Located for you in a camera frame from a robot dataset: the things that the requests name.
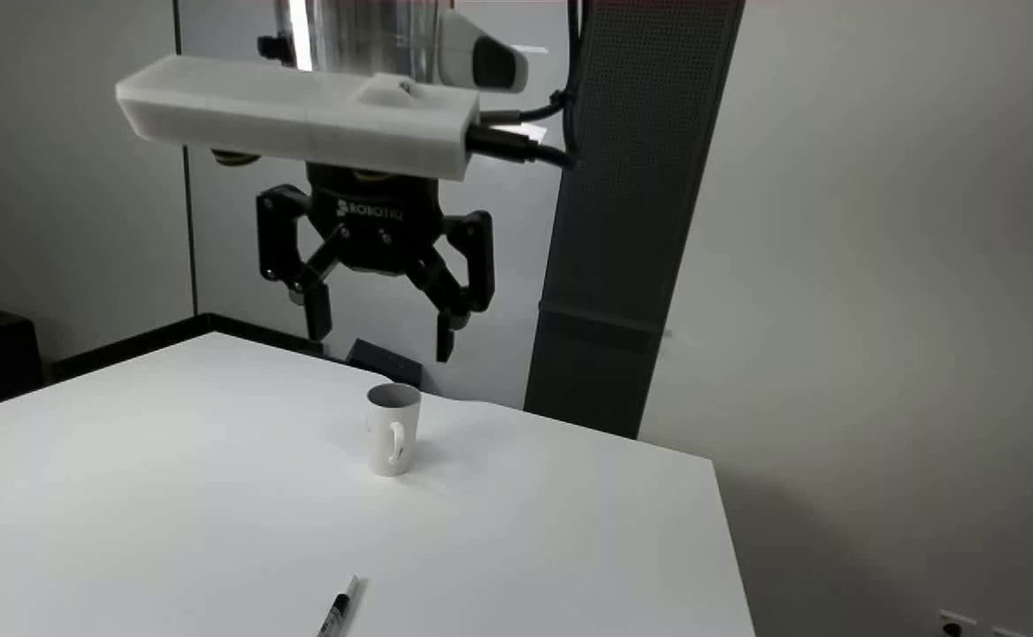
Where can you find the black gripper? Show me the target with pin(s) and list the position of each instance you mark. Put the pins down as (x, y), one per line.
(376, 216)

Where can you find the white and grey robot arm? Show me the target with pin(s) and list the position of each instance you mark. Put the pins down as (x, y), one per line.
(363, 31)

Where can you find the small black box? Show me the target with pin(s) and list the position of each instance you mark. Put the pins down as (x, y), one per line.
(387, 362)

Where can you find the white ceramic mug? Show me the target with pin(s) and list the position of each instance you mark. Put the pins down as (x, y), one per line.
(394, 427)

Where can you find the dark grey pillar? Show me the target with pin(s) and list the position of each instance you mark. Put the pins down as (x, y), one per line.
(629, 215)

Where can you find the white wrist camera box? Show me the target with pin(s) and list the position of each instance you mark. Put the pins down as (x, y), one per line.
(292, 111)

